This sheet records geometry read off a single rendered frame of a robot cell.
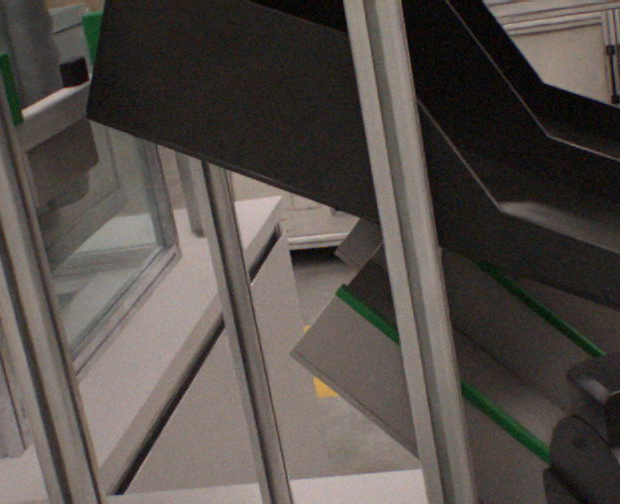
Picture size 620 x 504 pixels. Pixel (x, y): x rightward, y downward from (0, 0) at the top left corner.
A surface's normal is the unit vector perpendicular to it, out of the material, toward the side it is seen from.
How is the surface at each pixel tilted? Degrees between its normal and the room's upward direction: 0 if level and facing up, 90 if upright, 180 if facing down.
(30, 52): 74
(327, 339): 90
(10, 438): 90
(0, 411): 90
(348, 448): 0
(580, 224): 25
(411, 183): 90
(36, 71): 106
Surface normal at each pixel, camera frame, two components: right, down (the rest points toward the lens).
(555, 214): 0.23, -0.88
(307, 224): -0.27, 0.32
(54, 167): 0.97, -0.12
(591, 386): -0.81, -0.49
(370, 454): -0.18, -0.94
